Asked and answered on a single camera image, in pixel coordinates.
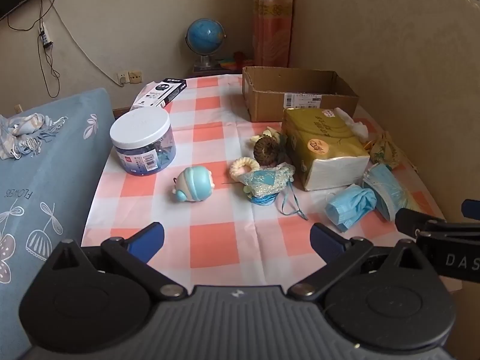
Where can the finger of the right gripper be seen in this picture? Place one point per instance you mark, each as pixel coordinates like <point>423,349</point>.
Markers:
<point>410,222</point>
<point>470,208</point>

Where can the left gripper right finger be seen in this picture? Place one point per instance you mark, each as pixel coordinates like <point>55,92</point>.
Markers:
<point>341,257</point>

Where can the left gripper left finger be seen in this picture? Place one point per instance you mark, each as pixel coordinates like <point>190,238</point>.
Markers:
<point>130,258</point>

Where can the blue mask stack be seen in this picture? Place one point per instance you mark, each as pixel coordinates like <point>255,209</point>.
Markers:
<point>390,195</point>

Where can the blue white round plush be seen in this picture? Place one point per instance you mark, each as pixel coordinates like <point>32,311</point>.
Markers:
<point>194,184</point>

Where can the blue lace fabric pouch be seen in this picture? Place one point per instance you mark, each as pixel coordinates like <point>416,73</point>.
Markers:
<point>273,185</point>

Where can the brown hair scrunchie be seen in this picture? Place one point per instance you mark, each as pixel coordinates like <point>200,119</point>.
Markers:
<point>266,151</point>

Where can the cream yellow scrunchie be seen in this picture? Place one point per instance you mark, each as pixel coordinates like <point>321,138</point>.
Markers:
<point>270,132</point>

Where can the blue face mask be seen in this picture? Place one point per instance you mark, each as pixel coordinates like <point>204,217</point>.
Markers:
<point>349,206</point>

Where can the cream floral fabric pouch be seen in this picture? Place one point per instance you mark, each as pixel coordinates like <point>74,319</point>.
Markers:
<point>383,150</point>

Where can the gold tissue pack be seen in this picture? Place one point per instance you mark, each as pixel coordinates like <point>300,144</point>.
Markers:
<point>324,150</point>

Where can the blue floral cushion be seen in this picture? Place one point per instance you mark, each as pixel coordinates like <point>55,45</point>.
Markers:
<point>46,198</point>

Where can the pink checkered tablecloth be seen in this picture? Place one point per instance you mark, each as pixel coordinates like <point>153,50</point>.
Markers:
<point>225,240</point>

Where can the white lid plastic jar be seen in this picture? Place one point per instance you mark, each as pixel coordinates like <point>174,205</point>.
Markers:
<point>143,140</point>

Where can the patterned cloth on cushion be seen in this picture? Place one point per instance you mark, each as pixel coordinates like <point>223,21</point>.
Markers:
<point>24,135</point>

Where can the black white pen box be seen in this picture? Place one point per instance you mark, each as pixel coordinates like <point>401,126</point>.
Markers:
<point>159,94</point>

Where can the brown cardboard box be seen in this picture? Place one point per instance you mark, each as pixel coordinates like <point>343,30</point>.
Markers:
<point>268,91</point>

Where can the colourful toy on stand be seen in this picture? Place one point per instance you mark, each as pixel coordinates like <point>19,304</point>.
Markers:
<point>237,62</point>

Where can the blue desk globe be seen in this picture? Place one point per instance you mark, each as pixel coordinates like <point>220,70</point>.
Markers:
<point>205,37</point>

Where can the orange pink curtain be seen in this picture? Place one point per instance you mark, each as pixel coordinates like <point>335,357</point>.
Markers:
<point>272,32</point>

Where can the wall power socket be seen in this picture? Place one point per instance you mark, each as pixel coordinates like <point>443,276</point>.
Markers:
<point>129,77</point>

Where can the wall power adapter with cables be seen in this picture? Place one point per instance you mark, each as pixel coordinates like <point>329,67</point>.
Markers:
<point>45,46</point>

